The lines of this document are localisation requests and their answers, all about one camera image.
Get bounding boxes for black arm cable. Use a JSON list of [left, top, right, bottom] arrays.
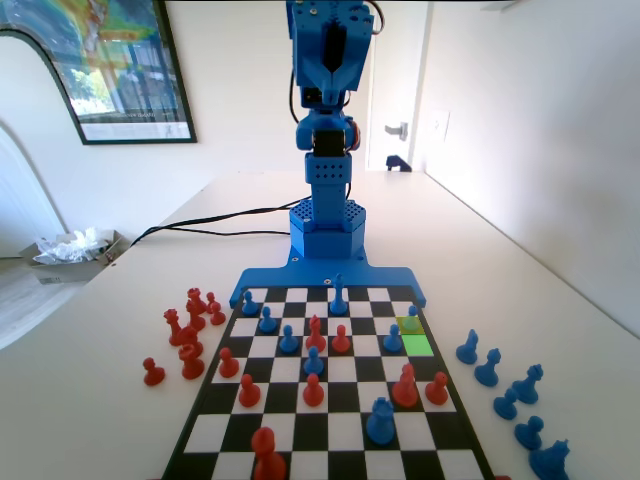
[[288, 69, 303, 125]]

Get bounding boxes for blue chess rook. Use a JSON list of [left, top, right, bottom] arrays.
[[365, 397, 399, 446]]

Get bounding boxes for white door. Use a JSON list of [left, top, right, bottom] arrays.
[[366, 0, 431, 171]]

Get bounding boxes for blue chess bishop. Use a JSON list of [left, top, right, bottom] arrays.
[[455, 328, 480, 365], [473, 348, 501, 387]]

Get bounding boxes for black and white chessboard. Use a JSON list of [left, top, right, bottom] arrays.
[[159, 284, 496, 480]]

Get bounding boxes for red black servo wires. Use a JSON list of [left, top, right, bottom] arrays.
[[367, 0, 387, 37]]

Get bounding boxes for red chess bishop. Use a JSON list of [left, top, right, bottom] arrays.
[[185, 299, 207, 332], [304, 314, 329, 354], [391, 363, 420, 408]]

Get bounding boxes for framed poster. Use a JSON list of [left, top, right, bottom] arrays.
[[0, 0, 198, 146]]

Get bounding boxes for white light switch plate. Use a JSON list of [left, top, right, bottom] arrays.
[[430, 109, 451, 144]]

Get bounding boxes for blue crowned chess piece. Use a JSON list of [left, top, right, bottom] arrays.
[[528, 438, 571, 480]]

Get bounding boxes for clear plastic wrap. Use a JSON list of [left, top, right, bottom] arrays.
[[32, 227, 114, 265]]

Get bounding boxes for red chess knight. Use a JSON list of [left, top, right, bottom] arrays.
[[178, 342, 206, 380]]

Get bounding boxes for cardboard box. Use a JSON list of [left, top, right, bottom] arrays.
[[19, 229, 132, 286]]

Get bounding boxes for blue chess king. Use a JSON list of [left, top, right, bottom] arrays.
[[328, 272, 350, 316]]

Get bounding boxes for blue base plate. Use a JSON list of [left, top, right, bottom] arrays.
[[228, 249, 430, 309]]

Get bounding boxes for red chess queen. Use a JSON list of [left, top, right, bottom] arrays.
[[163, 308, 185, 347]]

